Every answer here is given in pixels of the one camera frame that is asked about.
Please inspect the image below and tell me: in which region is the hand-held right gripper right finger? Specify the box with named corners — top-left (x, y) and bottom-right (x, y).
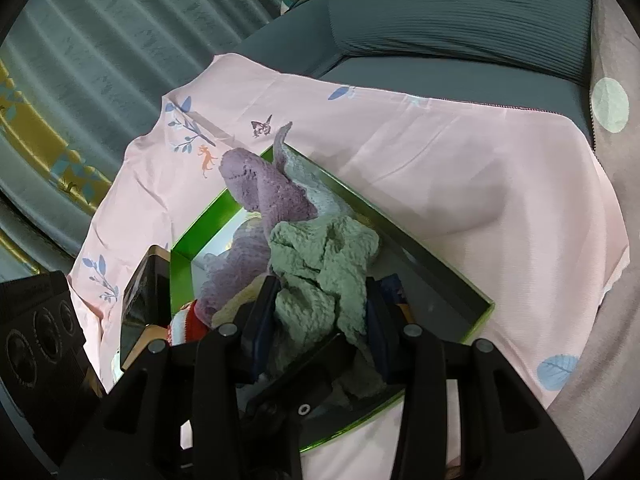
top-left (364, 277), bottom-right (586, 480)

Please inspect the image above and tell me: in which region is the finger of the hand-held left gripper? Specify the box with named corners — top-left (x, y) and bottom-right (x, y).
top-left (240, 332), bottom-right (358, 456)

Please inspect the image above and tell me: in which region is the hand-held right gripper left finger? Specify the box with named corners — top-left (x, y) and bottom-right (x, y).
top-left (60, 274), bottom-right (281, 480)

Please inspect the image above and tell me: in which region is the yellow white fluffy towel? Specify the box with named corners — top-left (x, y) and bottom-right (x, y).
top-left (210, 285), bottom-right (261, 331)

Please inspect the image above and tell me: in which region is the green box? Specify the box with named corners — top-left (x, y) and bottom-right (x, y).
top-left (167, 142), bottom-right (496, 456)

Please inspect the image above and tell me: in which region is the green towel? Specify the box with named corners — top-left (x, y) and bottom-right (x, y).
top-left (260, 217), bottom-right (388, 401)

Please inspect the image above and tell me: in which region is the purple fluffy towel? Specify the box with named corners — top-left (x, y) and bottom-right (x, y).
top-left (219, 147), bottom-right (321, 233)

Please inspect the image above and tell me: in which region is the grey-blue towel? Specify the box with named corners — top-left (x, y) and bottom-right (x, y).
top-left (272, 122), bottom-right (361, 226)

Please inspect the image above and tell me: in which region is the blue orange packet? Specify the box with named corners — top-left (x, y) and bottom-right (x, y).
top-left (372, 274), bottom-right (416, 323)

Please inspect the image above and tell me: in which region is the red white knitted item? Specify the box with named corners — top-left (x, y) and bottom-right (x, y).
top-left (167, 300), bottom-right (213, 346)

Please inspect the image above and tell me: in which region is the black gold tin box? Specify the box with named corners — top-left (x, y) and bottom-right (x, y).
top-left (120, 245), bottom-right (173, 376)

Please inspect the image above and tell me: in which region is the pink printed bedsheet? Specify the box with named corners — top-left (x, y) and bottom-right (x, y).
top-left (67, 52), bottom-right (631, 480)

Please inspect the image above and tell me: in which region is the yellow patterned curtain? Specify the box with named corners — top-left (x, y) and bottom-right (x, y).
top-left (0, 57), bottom-right (113, 216)

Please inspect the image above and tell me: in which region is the grey dotted blanket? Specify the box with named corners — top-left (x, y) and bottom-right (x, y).
top-left (545, 0), bottom-right (640, 461)

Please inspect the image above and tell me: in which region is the grey curtain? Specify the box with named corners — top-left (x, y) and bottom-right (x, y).
top-left (0, 0), bottom-right (301, 281)

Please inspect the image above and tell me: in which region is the grey sofa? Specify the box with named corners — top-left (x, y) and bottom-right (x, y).
top-left (235, 0), bottom-right (596, 146)

